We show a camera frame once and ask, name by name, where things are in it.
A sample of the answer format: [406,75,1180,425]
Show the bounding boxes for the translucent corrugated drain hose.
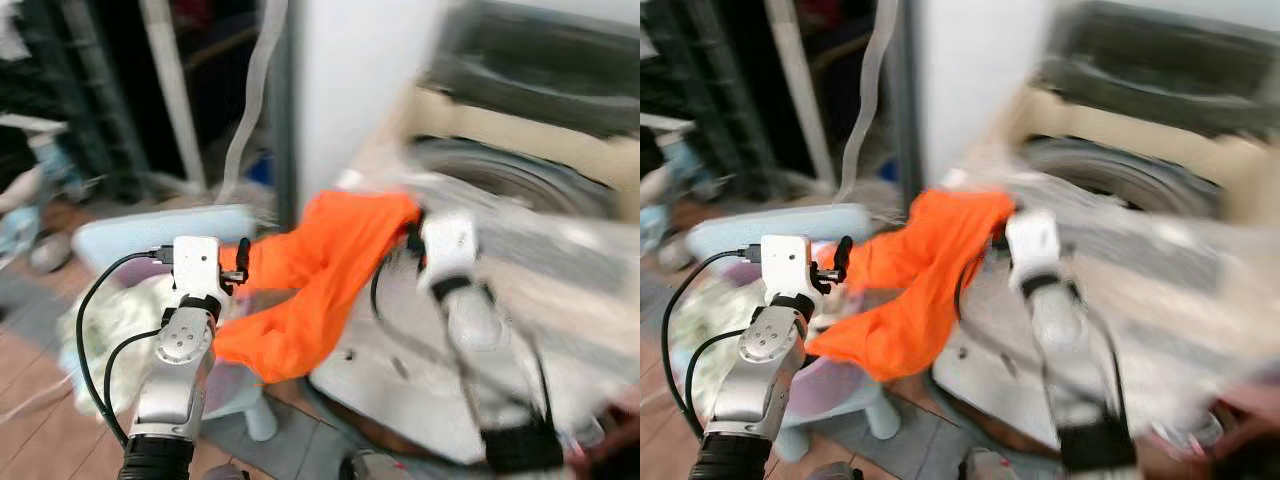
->
[834,0,903,201]
[217,0,291,203]

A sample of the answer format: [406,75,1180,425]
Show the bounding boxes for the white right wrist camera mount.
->
[1004,209,1062,292]
[419,212,480,293]

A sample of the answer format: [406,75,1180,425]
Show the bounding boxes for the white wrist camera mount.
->
[419,212,480,293]
[760,234,814,301]
[172,236,224,302]
[1004,209,1062,292]

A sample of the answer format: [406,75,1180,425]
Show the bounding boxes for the grey robot foot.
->
[338,449,403,480]
[958,447,1023,480]

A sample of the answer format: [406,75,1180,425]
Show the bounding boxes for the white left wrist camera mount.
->
[760,234,814,301]
[172,236,224,302]

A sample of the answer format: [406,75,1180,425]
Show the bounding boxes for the orange garment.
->
[212,189,424,385]
[804,187,1017,383]

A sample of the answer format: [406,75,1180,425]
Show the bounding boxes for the white plastic pipe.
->
[764,0,837,187]
[138,0,208,193]

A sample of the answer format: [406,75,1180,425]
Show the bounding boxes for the black storage rack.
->
[640,0,781,197]
[0,0,153,203]

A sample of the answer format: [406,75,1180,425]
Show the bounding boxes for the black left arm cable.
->
[660,246,767,443]
[76,247,177,447]

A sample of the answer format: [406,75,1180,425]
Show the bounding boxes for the white patterned clothing pile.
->
[58,274,179,413]
[672,276,769,416]

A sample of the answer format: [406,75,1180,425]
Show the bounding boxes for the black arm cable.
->
[76,247,177,447]
[660,246,767,443]
[369,232,425,325]

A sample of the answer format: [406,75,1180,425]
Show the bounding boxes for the white front-load washing machine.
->
[308,0,641,467]
[925,0,1280,456]

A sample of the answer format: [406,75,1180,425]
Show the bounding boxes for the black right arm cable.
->
[369,232,425,325]

